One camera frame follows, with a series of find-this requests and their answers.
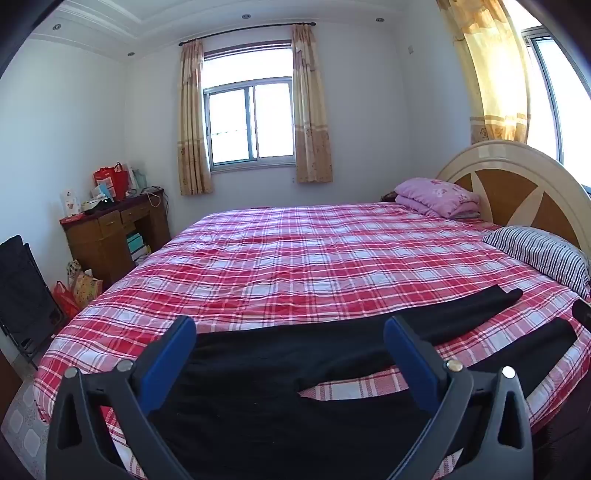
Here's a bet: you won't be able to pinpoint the black folding chair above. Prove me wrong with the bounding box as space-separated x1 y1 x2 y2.
0 235 66 370

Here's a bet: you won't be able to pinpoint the large side window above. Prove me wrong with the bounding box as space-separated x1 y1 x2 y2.
522 28 591 185

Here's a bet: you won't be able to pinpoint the red plastic bag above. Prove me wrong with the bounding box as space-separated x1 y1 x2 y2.
53 281 79 319

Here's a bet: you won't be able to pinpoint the black pants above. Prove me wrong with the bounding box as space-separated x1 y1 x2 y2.
148 285 578 480

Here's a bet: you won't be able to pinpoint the bed with red plaid sheet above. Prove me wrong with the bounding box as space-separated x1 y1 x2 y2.
34 203 591 480

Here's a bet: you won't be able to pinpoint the wooden desk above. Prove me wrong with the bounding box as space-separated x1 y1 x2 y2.
60 187 171 289

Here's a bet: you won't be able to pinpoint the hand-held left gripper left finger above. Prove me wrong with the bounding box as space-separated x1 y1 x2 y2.
46 316 199 480

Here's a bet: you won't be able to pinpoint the red gift bag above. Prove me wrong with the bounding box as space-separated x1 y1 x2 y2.
93 162 129 200

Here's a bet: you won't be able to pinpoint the patterned shopping bag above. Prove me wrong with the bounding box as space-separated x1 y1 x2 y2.
69 261 103 308

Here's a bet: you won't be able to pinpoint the folded pink quilt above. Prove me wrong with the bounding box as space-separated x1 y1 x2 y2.
393 178 482 220

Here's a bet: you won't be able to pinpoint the beige floral curtain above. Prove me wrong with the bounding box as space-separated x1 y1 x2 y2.
178 39 214 195
291 24 333 183

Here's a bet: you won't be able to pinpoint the stack of boxes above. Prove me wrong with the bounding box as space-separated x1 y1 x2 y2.
127 232 151 266

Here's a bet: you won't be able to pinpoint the yellow curtain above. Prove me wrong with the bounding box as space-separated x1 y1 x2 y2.
436 0 532 146

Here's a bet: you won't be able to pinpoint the sliding window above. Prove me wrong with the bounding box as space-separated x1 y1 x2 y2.
202 48 296 169

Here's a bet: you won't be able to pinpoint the cream and wood headboard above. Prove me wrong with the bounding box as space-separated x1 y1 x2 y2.
436 141 591 252

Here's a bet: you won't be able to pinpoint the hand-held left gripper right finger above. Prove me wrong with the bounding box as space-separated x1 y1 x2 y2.
383 315 534 480

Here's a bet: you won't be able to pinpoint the white printed box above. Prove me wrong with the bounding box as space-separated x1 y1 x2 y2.
60 189 83 217

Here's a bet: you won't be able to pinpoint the black curtain rod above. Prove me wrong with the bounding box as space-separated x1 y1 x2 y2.
178 21 315 47

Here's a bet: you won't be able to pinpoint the striped pillow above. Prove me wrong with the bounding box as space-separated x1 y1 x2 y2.
482 225 591 301

